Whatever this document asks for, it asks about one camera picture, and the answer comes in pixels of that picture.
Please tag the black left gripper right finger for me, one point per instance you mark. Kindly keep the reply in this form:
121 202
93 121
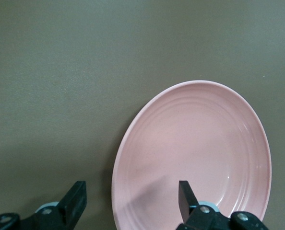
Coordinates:
185 201

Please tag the pink plate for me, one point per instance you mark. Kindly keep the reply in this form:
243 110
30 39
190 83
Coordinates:
193 148

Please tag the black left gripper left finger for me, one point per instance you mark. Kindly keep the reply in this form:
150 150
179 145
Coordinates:
75 198

